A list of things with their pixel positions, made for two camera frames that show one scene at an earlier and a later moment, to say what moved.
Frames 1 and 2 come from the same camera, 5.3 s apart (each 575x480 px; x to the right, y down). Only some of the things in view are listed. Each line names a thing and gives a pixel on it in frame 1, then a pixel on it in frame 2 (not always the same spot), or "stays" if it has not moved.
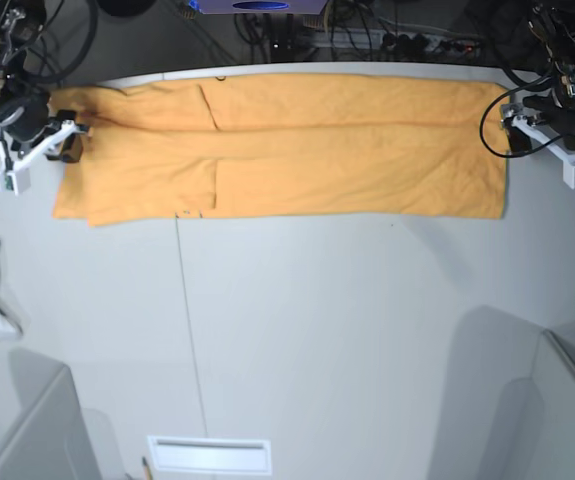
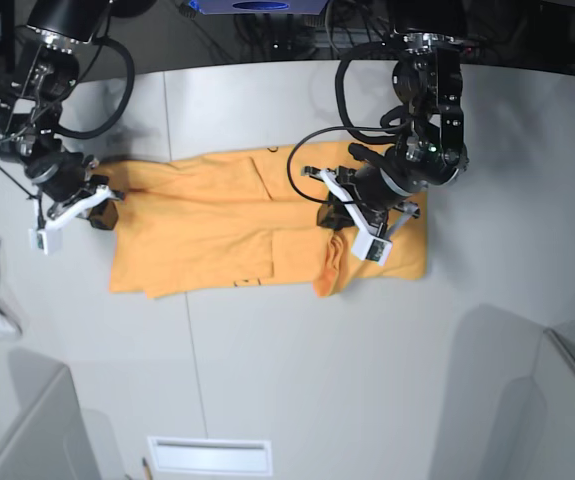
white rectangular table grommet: [211, 455] stays
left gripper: [25, 116] -> [60, 175]
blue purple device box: [260, 6] stays
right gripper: [570, 123] -> [374, 187]
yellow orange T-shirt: [286, 145] -> [240, 221]
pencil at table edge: [148, 475] stays
